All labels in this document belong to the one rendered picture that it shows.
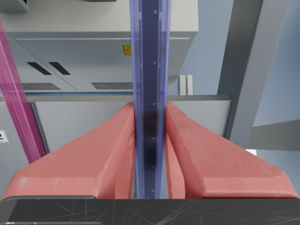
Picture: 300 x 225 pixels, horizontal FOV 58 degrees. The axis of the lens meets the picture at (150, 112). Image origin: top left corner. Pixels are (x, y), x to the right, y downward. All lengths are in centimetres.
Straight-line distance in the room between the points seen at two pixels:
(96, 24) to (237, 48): 33
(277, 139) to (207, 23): 72
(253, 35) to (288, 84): 105
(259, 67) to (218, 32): 100
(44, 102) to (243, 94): 17
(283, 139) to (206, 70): 62
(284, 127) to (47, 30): 49
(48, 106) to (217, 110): 15
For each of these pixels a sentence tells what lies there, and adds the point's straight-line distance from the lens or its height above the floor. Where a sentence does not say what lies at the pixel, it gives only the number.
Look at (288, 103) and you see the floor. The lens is 125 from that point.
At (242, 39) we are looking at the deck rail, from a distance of 24.
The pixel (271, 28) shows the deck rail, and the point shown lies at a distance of 22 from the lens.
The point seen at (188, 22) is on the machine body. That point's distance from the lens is 53.
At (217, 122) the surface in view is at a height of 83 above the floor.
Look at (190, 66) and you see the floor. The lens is 115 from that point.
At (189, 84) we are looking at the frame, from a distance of 80.
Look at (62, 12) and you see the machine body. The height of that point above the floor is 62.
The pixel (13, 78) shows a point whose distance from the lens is 24.
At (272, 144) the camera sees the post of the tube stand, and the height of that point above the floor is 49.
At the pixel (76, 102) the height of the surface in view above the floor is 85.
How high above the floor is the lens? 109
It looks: 83 degrees down
